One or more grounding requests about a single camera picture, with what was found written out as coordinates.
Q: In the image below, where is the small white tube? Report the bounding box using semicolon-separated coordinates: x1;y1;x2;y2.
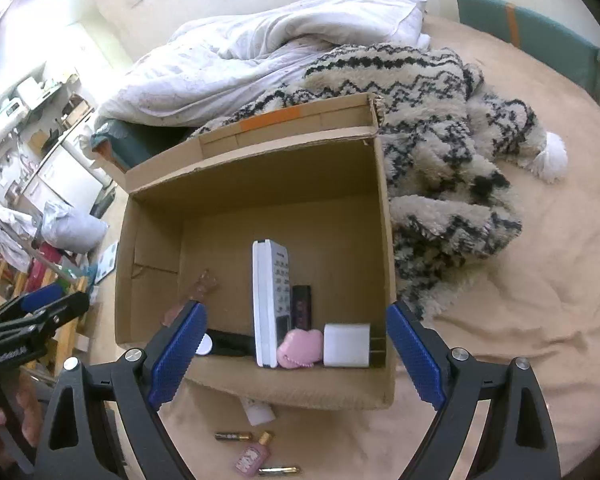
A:
242;397;276;425

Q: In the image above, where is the pink plastic hair clip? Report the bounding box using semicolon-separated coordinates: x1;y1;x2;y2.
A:
276;329;325;370

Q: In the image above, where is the small black device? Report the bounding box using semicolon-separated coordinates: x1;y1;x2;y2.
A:
290;285;313;331

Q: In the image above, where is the white charger cube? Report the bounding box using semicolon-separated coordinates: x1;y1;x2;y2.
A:
322;322;372;368

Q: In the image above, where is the grey plastic bag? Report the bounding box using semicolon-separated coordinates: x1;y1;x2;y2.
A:
40;200;110;253

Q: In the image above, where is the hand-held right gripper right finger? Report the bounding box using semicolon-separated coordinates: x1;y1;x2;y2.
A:
386;301;563;480

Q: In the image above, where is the teal headboard cushion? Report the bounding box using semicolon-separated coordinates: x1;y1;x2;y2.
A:
455;0;600;106

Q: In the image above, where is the black and cream patterned blanket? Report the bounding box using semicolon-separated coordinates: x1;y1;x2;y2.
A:
187;42;570;323

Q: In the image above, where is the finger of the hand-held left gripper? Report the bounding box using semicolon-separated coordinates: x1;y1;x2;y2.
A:
0;291;90;343
0;282;66;318

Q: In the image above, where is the white kitchen cabinet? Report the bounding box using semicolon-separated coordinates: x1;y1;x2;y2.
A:
20;140;106;211

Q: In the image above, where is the teal bed frame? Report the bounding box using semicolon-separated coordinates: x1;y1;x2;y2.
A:
91;120;196;173

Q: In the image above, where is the brown cardboard box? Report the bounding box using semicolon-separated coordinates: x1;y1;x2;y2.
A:
114;92;398;411

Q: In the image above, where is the white duvet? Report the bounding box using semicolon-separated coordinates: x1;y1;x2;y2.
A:
97;0;431;128

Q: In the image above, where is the white remote control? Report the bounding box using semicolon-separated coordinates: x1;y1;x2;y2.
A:
251;239;295;370

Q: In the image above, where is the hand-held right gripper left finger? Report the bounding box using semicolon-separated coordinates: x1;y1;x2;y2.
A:
32;300;208;480

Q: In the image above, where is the pink nail polish bottle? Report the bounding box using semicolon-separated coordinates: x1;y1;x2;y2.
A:
232;431;275;476

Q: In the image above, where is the person's left hand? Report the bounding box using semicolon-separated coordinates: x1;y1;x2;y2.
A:
0;385;43;448

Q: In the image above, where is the black tube white cap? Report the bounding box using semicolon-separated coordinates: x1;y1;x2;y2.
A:
194;329;256;358

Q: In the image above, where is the white bathroom scale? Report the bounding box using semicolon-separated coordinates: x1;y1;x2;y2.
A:
92;241;120;286

